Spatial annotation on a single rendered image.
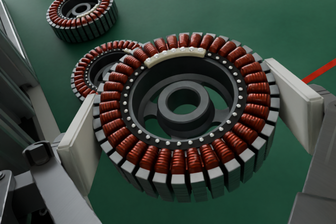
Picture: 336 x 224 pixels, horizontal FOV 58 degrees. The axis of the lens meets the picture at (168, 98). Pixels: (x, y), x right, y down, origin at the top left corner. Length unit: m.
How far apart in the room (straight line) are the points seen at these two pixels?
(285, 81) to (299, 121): 0.02
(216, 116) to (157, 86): 0.05
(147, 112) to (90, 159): 0.05
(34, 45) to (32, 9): 0.11
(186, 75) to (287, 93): 0.07
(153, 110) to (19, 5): 0.51
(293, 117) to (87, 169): 0.11
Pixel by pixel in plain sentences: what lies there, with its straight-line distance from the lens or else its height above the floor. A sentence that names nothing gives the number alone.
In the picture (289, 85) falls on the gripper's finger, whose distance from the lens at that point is 0.17.
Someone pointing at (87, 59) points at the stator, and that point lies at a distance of 0.42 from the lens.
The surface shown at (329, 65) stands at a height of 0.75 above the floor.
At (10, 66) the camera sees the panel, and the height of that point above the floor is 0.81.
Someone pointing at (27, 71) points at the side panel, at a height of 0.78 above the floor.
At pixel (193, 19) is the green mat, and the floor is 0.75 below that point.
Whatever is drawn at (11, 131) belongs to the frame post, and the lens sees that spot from 0.29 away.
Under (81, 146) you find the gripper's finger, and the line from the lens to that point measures 0.16.
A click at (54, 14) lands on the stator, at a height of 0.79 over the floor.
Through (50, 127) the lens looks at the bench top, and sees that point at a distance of 0.42.
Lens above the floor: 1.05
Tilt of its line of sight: 51 degrees down
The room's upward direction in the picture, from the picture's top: 15 degrees counter-clockwise
